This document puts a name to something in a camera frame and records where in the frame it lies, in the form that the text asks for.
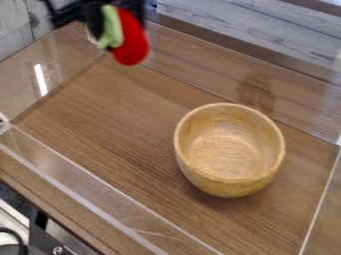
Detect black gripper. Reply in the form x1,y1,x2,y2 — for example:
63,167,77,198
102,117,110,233
41,0,146,41

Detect red felt strawberry toy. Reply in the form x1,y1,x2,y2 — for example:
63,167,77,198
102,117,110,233
97,4,150,66

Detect light wooden bowl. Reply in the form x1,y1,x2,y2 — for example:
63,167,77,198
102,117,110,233
172,103,285,197

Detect clear acrylic tray enclosure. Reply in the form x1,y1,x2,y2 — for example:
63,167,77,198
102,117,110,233
0,16,341,255

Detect black cable under table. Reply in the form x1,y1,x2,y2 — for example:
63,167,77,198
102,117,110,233
0,226,29,255

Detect black table leg bracket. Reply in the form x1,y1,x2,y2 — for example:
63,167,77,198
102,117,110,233
28,210,76,255

